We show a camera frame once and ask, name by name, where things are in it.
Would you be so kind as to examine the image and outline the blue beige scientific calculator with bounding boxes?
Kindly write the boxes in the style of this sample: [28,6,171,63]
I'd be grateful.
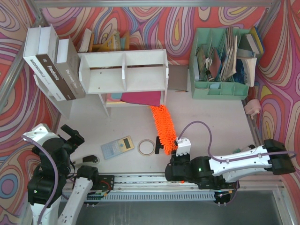
[101,136,135,160]

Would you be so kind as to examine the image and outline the orange chenille duster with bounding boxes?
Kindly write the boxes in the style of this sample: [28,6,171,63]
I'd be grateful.
[150,105,184,184]

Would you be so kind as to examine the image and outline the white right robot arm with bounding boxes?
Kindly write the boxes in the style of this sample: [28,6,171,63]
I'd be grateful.
[165,139,296,190]

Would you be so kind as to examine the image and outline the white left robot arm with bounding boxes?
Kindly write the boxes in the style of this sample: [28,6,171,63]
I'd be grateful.
[22,123,99,225]

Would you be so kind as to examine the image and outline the white wooden bookshelf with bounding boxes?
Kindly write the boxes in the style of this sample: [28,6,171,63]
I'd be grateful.
[78,49,169,116]

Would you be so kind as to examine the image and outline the black T-shaped plastic part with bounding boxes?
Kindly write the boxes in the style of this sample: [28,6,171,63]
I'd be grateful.
[155,136,164,154]

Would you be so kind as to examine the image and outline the white masking tape roll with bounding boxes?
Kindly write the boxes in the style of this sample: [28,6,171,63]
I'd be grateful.
[137,139,155,157]

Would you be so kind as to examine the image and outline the grey Lonely One book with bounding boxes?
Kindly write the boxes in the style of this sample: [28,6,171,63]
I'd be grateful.
[55,38,85,99]

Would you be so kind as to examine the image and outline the coloured paper sheet stack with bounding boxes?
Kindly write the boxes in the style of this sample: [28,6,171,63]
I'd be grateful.
[106,91,161,106]

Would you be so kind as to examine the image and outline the pink piggy figurine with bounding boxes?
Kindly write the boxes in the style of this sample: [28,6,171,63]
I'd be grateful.
[244,99,261,120]

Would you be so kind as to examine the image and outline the brown Fredonia book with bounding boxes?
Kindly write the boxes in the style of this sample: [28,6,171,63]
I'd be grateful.
[37,26,75,101]

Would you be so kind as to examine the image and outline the mint green desk organizer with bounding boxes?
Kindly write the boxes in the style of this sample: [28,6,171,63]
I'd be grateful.
[189,28,249,100]

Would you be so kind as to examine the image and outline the grey brown notebook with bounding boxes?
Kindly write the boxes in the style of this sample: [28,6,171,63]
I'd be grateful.
[168,65,188,91]

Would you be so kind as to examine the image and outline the leaning books behind shelf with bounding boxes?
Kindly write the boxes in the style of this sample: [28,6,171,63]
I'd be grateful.
[76,29,130,53]

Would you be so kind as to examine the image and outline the magazines in green organizer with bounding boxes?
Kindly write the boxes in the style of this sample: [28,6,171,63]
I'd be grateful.
[194,26,240,82]

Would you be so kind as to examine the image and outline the white Mademoiselle book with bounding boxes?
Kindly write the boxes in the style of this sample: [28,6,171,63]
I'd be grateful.
[23,27,66,101]

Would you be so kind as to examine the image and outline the blue white books at organizer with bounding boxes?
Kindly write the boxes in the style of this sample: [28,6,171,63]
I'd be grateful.
[233,27,265,87]

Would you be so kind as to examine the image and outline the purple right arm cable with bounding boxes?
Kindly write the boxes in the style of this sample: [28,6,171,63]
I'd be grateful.
[179,120,297,164]

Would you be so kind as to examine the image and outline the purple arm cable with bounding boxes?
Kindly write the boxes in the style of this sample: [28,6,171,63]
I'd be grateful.
[22,135,58,225]
[179,120,297,164]

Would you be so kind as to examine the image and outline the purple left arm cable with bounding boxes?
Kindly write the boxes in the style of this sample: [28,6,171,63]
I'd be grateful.
[22,135,58,225]

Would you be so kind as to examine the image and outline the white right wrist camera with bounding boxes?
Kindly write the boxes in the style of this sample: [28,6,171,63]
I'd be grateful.
[176,137,191,156]

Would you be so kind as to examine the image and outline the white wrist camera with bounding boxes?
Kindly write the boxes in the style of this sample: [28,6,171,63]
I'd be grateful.
[22,123,59,146]
[176,137,191,156]

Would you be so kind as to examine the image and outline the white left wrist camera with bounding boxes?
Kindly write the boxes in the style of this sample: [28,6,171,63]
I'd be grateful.
[22,123,59,146]

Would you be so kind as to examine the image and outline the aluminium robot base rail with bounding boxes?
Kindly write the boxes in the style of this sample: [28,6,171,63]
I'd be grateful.
[84,172,285,205]

